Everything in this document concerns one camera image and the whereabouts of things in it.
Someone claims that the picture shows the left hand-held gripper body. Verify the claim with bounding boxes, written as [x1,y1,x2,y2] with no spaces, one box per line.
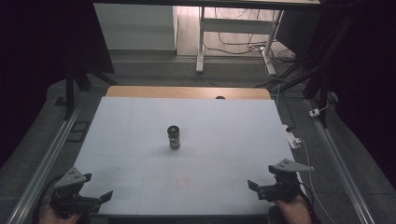
[49,167,103,219]

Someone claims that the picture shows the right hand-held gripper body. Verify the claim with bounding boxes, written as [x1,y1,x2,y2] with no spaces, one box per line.
[257,158,316,204]

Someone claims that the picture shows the person's right hand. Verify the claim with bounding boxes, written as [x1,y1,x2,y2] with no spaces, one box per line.
[272,193,313,224]

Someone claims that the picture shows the person's left hand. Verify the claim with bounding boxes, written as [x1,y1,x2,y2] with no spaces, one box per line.
[38,203,84,224]

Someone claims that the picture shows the white power strip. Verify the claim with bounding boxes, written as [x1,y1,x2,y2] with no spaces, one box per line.
[281,123,303,150]

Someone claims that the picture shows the white table sheet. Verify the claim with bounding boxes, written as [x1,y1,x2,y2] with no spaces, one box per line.
[73,95,301,217]

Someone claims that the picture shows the dark glass jar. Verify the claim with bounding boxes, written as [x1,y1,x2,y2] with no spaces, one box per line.
[166,124,182,151]

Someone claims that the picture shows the black metal stand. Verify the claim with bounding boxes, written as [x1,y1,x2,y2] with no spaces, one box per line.
[301,12,359,129]
[54,52,120,121]

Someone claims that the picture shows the wooden table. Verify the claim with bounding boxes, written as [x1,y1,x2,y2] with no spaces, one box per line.
[105,85,273,101]

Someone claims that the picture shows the dark curtain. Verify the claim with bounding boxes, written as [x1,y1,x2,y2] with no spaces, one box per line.
[0,0,116,169]
[276,0,396,188]

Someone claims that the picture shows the white cable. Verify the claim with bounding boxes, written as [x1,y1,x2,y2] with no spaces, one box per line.
[299,139,338,224]

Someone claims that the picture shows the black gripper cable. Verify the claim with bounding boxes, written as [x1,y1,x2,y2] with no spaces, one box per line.
[32,175,64,224]
[298,182,321,224]

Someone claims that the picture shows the metal floor rail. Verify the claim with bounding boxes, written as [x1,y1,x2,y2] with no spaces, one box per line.
[5,105,82,224]
[304,98,378,224]

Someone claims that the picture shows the black floor frame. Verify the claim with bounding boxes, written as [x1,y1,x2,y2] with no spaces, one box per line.
[65,120,92,144]

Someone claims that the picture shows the black floor cables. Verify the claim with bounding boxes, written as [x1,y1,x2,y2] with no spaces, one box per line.
[203,7,312,91]

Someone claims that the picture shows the white desk frame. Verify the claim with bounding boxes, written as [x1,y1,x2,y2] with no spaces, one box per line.
[195,6,285,76]

